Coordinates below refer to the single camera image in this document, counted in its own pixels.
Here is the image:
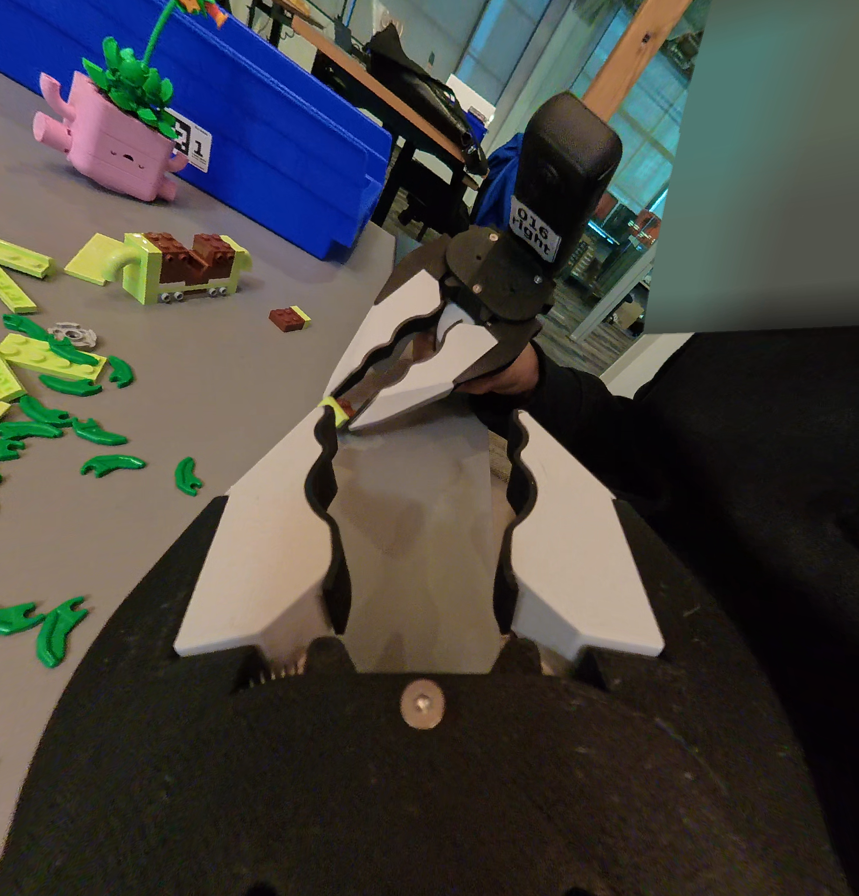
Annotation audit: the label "wooden edged desk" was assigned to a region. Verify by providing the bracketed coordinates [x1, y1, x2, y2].
[289, 14, 475, 176]

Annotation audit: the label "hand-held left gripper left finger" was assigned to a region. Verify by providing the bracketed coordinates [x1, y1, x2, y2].
[174, 406, 353, 662]

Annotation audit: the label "scattered lime bricks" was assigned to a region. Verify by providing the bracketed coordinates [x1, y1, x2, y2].
[0, 232, 133, 438]

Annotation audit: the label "white table leg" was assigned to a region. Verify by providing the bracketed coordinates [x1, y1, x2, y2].
[568, 259, 656, 344]

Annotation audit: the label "blue plastic bin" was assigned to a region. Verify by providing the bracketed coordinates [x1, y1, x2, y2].
[0, 0, 395, 265]

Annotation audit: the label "black bag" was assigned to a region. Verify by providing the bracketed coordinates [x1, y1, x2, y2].
[365, 23, 488, 177]

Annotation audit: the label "white printed label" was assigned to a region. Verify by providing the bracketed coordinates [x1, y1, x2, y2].
[165, 107, 213, 174]

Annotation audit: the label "wooden post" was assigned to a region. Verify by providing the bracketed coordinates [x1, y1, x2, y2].
[582, 0, 695, 134]

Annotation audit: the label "blue cloth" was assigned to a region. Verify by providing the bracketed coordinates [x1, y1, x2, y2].
[471, 132, 527, 232]

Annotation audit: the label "person's right hand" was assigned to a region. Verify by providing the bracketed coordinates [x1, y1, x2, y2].
[463, 343, 540, 398]

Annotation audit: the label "brown lime brick build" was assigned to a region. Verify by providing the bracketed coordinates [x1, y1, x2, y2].
[106, 231, 254, 307]

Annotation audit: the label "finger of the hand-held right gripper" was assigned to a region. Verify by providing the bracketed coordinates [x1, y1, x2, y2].
[345, 316, 500, 433]
[326, 268, 446, 403]

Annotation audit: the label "pink brick pot with plant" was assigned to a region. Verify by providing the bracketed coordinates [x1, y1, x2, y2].
[32, 0, 229, 204]

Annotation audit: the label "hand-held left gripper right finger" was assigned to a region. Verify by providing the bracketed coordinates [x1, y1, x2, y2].
[494, 411, 666, 665]

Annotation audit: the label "scattered green leaf pieces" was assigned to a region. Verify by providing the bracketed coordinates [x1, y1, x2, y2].
[0, 314, 206, 785]

